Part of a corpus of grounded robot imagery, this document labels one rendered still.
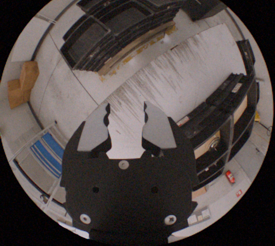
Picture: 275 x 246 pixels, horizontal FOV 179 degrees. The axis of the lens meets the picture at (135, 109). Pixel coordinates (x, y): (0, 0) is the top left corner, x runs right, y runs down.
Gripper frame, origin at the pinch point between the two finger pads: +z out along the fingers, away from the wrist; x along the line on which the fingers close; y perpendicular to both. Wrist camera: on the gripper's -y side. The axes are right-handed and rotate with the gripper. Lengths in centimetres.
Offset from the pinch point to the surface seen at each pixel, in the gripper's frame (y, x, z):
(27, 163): 118, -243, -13
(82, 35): -36, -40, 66
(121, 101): 14.4, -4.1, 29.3
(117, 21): -48, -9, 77
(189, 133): 21.7, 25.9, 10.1
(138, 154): 51, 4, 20
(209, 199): 276, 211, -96
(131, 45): -23, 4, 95
